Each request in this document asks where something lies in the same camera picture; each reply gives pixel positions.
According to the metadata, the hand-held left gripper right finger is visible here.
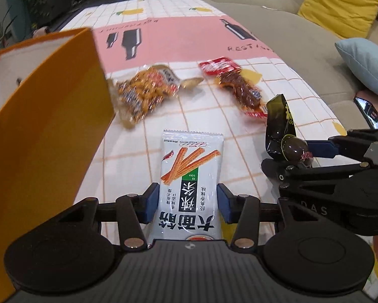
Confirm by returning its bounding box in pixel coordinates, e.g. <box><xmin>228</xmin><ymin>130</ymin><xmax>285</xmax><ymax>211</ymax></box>
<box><xmin>217</xmin><ymin>182</ymin><xmax>306</xmax><ymax>249</ymax></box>

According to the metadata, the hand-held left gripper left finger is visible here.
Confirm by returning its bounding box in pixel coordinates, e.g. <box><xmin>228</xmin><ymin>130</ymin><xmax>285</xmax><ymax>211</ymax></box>
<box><xmin>31</xmin><ymin>182</ymin><xmax>160</xmax><ymax>249</ymax></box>

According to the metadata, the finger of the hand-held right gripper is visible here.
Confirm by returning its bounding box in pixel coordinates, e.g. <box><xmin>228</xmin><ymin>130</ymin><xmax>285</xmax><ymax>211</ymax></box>
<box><xmin>261</xmin><ymin>159</ymin><xmax>371</xmax><ymax>190</ymax></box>
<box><xmin>309</xmin><ymin>129</ymin><xmax>378</xmax><ymax>159</ymax></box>

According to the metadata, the dark green egg packet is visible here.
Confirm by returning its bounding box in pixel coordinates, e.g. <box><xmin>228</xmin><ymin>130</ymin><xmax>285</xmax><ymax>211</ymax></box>
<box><xmin>265</xmin><ymin>94</ymin><xmax>314</xmax><ymax>168</ymax></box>

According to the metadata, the white spicy strip packet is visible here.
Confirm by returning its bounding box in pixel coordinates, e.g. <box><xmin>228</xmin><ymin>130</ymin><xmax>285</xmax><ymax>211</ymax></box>
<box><xmin>146</xmin><ymin>129</ymin><xmax>225</xmax><ymax>247</ymax></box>

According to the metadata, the orange cardboard box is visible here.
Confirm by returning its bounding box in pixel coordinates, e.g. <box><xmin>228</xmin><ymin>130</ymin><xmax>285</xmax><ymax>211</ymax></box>
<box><xmin>0</xmin><ymin>28</ymin><xmax>115</xmax><ymax>295</ymax></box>

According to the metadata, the black smartphone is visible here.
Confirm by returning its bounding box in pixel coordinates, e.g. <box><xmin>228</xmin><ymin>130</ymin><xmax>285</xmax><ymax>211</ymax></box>
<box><xmin>354</xmin><ymin>96</ymin><xmax>378</xmax><ymax>130</ymax></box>

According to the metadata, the red dried meat packet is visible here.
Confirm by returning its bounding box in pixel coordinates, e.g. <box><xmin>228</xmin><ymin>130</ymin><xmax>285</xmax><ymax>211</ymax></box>
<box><xmin>198</xmin><ymin>56</ymin><xmax>269</xmax><ymax>119</ymax></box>

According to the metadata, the light blue cushion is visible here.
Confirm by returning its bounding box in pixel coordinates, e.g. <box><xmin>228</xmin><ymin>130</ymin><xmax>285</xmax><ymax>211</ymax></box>
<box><xmin>335</xmin><ymin>38</ymin><xmax>378</xmax><ymax>94</ymax></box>

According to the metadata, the clear peanut packet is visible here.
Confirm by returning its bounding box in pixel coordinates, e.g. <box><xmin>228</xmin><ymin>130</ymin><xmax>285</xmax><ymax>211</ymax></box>
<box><xmin>111</xmin><ymin>65</ymin><xmax>181</xmax><ymax>130</ymax></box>

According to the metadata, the beige sofa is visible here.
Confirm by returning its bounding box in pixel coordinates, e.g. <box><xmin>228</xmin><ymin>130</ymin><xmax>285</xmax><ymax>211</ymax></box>
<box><xmin>200</xmin><ymin>0</ymin><xmax>378</xmax><ymax>114</ymax></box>

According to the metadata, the single peanut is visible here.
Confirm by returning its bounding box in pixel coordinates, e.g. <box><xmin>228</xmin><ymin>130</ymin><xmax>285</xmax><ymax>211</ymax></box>
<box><xmin>180</xmin><ymin>76</ymin><xmax>205</xmax><ymax>90</ymax></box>

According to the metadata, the yellow cushion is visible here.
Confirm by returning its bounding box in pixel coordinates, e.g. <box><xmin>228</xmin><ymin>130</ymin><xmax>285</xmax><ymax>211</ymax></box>
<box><xmin>297</xmin><ymin>0</ymin><xmax>378</xmax><ymax>40</ymax></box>

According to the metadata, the pink and white checked tablecloth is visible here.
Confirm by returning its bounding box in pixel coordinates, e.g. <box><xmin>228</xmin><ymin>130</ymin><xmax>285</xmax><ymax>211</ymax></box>
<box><xmin>59</xmin><ymin>0</ymin><xmax>378</xmax><ymax>300</ymax></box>

